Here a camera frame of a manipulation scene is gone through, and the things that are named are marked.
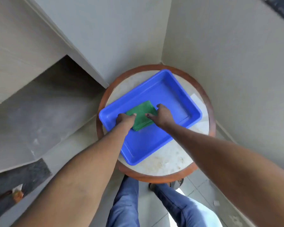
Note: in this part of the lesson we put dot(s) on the person's right forearm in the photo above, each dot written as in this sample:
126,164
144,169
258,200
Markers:
227,167

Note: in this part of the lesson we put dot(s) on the small white paper scrap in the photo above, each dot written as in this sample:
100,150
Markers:
216,203

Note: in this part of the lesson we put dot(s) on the person's right hand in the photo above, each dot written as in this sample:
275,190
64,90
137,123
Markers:
163,118

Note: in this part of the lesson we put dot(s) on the person's left forearm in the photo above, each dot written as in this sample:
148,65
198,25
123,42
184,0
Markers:
85,177

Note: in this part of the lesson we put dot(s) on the round wood-rimmed table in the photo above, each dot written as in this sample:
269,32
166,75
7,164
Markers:
156,178

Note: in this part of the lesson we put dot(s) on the dark framed window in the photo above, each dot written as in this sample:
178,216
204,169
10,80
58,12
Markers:
280,7

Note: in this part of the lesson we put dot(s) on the black sandal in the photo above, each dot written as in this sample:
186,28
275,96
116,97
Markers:
177,183

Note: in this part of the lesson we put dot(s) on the dark granite stair step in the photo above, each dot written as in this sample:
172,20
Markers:
21,177

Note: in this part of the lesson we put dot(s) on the person's left hand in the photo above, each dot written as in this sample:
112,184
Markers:
123,118

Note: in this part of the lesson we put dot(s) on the blue plastic tray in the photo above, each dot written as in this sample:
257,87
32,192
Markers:
163,94

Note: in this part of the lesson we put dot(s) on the orange and white object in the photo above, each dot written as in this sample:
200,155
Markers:
17,195

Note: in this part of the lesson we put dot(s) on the green cloth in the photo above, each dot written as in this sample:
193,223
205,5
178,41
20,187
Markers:
142,115

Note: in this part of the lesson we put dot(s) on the person's right thumb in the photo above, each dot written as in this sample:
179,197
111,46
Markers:
161,107

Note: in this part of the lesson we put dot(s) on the blue jeans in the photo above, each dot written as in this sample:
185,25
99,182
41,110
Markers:
125,205

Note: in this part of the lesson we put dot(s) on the person's left fingers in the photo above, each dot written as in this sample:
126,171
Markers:
132,116

